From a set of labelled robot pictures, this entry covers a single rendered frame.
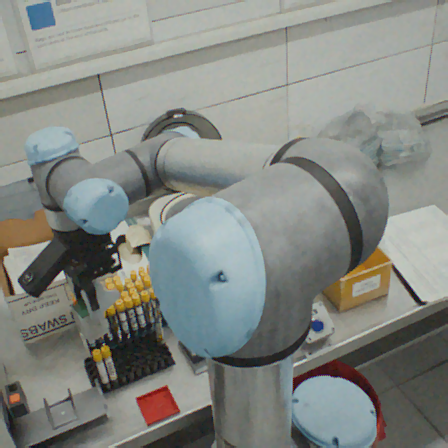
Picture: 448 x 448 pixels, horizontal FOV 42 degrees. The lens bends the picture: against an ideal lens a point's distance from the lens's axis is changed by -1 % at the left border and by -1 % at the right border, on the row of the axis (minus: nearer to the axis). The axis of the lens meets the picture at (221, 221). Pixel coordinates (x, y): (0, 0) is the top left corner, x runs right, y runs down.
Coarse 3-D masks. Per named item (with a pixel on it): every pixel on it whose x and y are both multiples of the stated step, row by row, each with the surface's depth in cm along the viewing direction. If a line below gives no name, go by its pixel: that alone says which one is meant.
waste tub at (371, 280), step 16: (384, 256) 130; (352, 272) 140; (368, 272) 127; (384, 272) 129; (336, 288) 128; (352, 288) 128; (368, 288) 130; (384, 288) 132; (336, 304) 131; (352, 304) 131
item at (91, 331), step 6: (78, 318) 104; (84, 318) 102; (102, 318) 105; (78, 324) 107; (84, 324) 103; (90, 324) 104; (96, 324) 105; (102, 324) 106; (84, 330) 105; (90, 330) 105; (96, 330) 106; (102, 330) 106; (84, 336) 107; (90, 336) 105; (96, 336) 106; (90, 342) 106
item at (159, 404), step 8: (152, 392) 117; (160, 392) 117; (168, 392) 117; (136, 400) 116; (144, 400) 116; (152, 400) 116; (160, 400) 116; (168, 400) 116; (144, 408) 115; (152, 408) 115; (160, 408) 114; (168, 408) 114; (176, 408) 114; (144, 416) 113; (152, 416) 113; (160, 416) 113; (168, 416) 113; (152, 424) 112
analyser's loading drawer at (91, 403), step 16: (96, 384) 113; (64, 400) 112; (80, 400) 113; (96, 400) 112; (32, 416) 111; (48, 416) 107; (64, 416) 110; (80, 416) 110; (96, 416) 110; (16, 432) 108; (32, 432) 108; (48, 432) 108
